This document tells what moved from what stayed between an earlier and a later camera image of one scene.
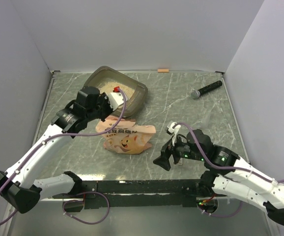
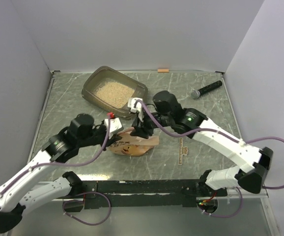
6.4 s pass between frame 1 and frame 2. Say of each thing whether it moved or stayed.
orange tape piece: stayed
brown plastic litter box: stayed
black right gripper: moved
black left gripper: moved
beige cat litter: stayed
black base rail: stayed
